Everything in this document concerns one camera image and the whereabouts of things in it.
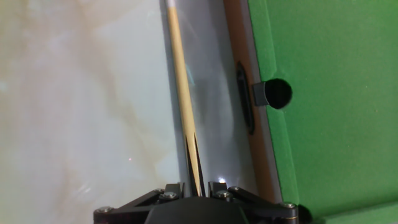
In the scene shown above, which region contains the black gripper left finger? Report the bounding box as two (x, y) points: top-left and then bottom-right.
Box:
(93, 182), (186, 224)

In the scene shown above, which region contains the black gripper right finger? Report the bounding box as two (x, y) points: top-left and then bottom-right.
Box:
(207, 181), (299, 224)

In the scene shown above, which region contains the wooden pool cue black butt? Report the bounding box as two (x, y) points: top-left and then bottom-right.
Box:
(164, 0), (206, 197)

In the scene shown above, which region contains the green felt mini pool table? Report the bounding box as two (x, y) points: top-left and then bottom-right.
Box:
(223, 0), (398, 224)

